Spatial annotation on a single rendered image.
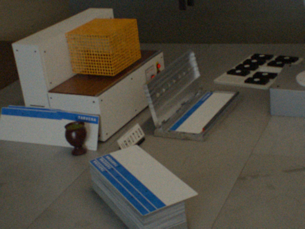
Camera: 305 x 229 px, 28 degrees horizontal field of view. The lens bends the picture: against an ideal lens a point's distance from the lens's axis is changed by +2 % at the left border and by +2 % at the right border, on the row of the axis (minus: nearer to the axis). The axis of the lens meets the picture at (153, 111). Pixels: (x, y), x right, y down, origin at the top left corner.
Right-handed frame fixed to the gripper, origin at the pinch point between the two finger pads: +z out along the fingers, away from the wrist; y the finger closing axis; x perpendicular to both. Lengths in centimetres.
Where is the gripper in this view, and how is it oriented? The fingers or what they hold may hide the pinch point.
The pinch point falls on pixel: (186, 4)
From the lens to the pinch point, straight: 260.9
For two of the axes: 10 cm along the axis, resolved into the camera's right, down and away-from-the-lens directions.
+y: 5.6, -3.8, 7.4
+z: 0.6, 9.1, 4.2
